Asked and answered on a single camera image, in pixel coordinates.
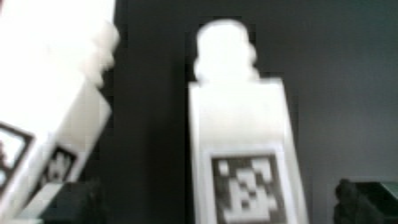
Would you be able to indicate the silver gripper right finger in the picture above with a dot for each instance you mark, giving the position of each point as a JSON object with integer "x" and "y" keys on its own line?
{"x": 367, "y": 203}

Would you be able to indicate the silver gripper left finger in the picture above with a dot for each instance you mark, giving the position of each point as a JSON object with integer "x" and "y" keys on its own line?
{"x": 68, "y": 203}

